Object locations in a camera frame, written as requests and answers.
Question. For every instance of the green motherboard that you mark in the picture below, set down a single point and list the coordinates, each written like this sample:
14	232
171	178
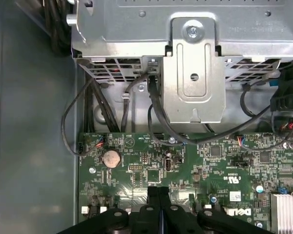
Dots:
197	175

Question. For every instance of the white board label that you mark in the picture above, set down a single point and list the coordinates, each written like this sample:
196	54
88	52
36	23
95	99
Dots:
235	196

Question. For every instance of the silver finned heat sink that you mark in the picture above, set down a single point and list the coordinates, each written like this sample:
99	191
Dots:
286	214

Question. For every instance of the black and grey PC case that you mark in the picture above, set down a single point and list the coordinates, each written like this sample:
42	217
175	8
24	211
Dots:
34	122

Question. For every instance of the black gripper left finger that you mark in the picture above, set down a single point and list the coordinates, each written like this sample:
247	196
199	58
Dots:
149	219

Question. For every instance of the small silver capacitor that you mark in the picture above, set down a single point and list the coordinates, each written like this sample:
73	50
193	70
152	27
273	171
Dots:
213	198
259	189
169	154

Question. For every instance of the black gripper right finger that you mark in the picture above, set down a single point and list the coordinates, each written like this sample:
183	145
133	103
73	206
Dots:
175	221

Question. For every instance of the silver metal drive cage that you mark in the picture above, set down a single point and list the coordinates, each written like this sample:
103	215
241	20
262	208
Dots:
136	24

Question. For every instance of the white board connector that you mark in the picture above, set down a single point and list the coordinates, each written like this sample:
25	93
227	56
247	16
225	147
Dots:
85	210
103	210

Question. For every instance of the internal USB port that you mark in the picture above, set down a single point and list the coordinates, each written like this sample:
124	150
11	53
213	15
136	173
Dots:
168	165

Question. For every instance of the round coin battery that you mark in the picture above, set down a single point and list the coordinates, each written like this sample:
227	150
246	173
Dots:
111	158

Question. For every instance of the black plastic fan housing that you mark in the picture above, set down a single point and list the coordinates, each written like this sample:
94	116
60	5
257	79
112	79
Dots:
286	97

